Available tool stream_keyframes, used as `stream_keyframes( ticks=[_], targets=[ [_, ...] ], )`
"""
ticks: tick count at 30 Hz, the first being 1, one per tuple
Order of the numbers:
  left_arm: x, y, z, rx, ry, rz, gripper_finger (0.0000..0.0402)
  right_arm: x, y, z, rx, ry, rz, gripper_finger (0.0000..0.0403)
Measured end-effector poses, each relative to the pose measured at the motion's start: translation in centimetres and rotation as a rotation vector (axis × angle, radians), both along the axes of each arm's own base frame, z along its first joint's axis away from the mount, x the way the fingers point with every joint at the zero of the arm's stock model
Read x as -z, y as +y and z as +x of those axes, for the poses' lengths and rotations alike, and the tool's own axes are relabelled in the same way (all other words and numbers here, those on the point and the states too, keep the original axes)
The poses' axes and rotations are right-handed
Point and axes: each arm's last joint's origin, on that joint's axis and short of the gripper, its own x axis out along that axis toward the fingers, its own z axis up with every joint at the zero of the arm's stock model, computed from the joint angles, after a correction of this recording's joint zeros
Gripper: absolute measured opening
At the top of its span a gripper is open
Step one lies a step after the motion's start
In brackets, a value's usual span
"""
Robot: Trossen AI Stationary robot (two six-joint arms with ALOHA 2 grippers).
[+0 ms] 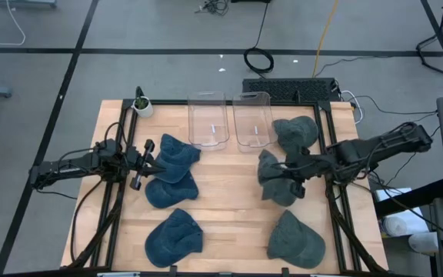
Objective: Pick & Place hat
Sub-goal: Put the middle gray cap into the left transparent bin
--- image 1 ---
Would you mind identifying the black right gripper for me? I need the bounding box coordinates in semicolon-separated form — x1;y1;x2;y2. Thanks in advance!
259;145;328;199

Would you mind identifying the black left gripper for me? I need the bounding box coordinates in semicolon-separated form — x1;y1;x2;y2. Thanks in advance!
125;138;168;191

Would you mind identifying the grey denim cap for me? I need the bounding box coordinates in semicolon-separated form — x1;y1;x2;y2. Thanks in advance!
257;149;303;208
271;115;320;155
266;209;327;270

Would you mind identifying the blue denim cap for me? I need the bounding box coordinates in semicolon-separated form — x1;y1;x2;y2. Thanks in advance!
152;133;202;185
144;208;204;269
145;171;200;210

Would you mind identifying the clear plastic bin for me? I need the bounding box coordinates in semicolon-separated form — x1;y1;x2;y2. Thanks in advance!
231;91;278;154
187;90;231;152

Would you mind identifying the small plant in white pot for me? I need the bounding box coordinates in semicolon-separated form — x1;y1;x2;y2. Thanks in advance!
132;86;155;118

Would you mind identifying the white paper roll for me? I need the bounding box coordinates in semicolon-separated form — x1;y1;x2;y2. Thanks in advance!
408;230;440;255
382;213;430;238

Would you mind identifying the grey furniture base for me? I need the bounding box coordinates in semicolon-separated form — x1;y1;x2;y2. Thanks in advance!
0;0;58;8

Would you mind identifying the coiled black floor cable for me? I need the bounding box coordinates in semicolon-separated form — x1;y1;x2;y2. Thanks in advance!
243;2;275;75

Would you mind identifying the yellow cable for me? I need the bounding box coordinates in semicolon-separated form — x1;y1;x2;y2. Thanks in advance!
311;0;340;78

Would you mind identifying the tangled black cable bundle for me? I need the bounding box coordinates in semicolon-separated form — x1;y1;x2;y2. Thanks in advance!
194;0;230;16

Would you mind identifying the white floor cable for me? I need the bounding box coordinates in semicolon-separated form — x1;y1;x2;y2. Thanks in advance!
0;0;27;46

